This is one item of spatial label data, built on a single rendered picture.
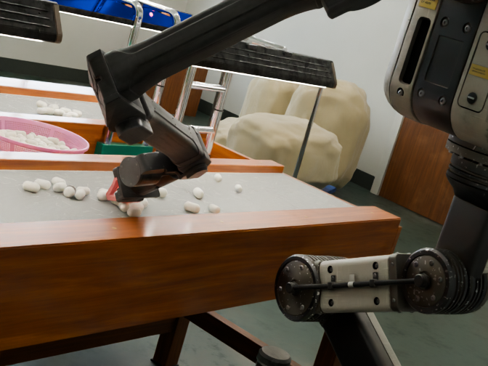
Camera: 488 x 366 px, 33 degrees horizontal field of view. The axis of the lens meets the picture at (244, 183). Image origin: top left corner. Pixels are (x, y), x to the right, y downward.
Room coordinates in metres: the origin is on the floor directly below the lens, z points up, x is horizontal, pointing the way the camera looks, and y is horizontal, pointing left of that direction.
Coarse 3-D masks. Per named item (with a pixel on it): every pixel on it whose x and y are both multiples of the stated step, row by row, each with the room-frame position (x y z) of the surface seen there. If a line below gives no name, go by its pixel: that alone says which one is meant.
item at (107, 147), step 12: (120, 0) 2.33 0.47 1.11; (132, 0) 2.31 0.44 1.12; (144, 0) 2.50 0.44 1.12; (168, 12) 2.42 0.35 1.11; (132, 24) 2.29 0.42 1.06; (132, 36) 2.28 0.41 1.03; (156, 84) 2.41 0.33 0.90; (156, 96) 2.40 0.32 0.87; (108, 132) 2.28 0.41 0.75; (108, 144) 2.29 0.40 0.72; (120, 144) 2.33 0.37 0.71; (144, 144) 2.40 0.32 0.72
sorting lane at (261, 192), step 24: (0, 192) 1.51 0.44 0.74; (24, 192) 1.55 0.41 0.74; (48, 192) 1.60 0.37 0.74; (96, 192) 1.70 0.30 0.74; (168, 192) 1.87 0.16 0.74; (192, 192) 1.93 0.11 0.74; (216, 192) 2.00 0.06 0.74; (240, 192) 2.07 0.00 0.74; (264, 192) 2.15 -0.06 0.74; (288, 192) 2.23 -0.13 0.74; (312, 192) 2.32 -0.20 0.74; (0, 216) 1.38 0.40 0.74; (24, 216) 1.42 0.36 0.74; (48, 216) 1.46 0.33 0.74; (72, 216) 1.50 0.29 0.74; (96, 216) 1.54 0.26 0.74; (120, 216) 1.58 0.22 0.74
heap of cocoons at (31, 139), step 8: (8, 136) 1.96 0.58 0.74; (16, 136) 1.98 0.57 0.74; (24, 136) 2.02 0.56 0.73; (32, 136) 2.01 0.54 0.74; (40, 136) 2.02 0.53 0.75; (32, 144) 1.95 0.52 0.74; (40, 144) 1.96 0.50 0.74; (48, 144) 2.00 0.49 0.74; (56, 144) 2.04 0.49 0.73; (64, 144) 2.02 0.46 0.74
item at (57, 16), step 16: (0, 0) 1.47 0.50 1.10; (16, 0) 1.50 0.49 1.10; (32, 0) 1.53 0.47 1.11; (48, 0) 1.56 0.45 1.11; (0, 16) 1.45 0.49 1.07; (16, 16) 1.48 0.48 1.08; (32, 16) 1.51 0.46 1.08; (48, 16) 1.54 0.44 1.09; (0, 32) 1.45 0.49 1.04; (16, 32) 1.47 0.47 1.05; (32, 32) 1.50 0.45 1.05; (48, 32) 1.53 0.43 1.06
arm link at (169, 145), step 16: (144, 96) 1.22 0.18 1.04; (160, 112) 1.28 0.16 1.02; (128, 128) 1.14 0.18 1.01; (144, 128) 1.16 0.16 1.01; (160, 128) 1.28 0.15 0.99; (176, 128) 1.36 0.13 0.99; (192, 128) 1.51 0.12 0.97; (160, 144) 1.35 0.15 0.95; (176, 144) 1.38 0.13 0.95; (192, 144) 1.44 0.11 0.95; (176, 160) 1.45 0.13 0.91; (192, 160) 1.48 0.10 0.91; (208, 160) 1.51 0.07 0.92
